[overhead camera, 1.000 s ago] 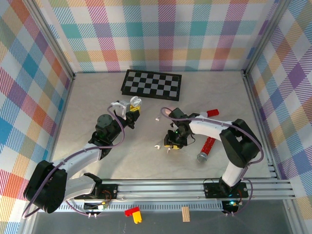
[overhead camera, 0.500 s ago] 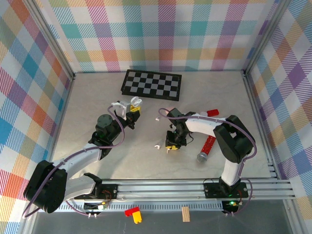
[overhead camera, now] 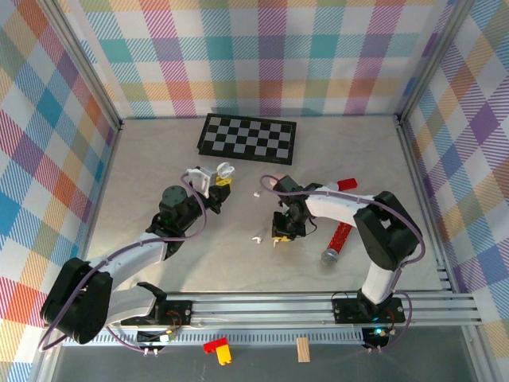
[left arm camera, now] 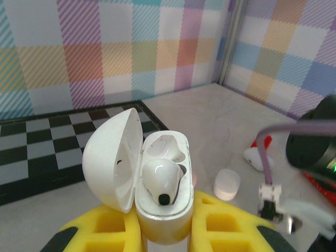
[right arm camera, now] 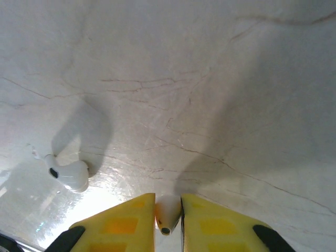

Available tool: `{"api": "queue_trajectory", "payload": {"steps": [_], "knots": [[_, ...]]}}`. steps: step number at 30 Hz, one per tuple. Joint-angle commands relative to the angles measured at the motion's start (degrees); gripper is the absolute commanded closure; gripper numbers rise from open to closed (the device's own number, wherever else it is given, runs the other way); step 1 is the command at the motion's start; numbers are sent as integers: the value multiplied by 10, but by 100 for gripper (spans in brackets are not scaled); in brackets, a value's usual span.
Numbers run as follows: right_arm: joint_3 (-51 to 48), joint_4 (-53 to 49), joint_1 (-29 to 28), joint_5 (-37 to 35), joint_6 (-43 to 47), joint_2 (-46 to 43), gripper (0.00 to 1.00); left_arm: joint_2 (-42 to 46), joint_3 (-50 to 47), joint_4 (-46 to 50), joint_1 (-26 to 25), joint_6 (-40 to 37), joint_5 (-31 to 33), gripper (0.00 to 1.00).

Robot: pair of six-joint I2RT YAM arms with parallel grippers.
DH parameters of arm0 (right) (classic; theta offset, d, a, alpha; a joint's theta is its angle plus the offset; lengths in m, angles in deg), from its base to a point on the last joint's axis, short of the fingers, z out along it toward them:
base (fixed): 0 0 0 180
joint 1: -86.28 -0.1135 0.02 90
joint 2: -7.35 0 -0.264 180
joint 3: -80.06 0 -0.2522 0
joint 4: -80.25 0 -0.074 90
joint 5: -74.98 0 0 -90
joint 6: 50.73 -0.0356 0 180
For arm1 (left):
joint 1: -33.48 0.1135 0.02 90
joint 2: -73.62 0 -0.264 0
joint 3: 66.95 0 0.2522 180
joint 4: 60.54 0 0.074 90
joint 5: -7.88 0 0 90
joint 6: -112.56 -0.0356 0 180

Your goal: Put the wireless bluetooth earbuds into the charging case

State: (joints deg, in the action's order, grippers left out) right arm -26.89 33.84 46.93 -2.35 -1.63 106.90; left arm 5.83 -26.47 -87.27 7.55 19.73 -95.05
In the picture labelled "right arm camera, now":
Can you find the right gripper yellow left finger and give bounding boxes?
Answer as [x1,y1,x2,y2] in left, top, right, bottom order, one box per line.
[47,193,158,252]

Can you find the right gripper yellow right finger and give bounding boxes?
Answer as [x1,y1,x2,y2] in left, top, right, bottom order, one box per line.
[180,193,293,252]

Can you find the white stem earbud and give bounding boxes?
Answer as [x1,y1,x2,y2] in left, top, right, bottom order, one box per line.
[44,153,90,193]
[154,195,182,236]

